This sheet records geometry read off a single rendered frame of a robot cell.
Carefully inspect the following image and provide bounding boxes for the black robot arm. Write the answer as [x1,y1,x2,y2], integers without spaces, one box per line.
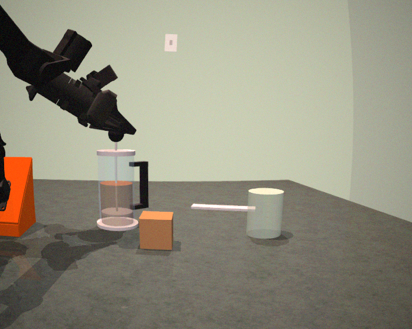
[0,5,118,212]

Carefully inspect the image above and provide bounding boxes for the glass french press with black knob plunger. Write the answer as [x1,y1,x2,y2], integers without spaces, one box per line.
[97,131,149,231]

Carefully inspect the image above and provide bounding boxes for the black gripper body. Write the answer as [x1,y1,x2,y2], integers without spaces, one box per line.
[56,78,117,128]

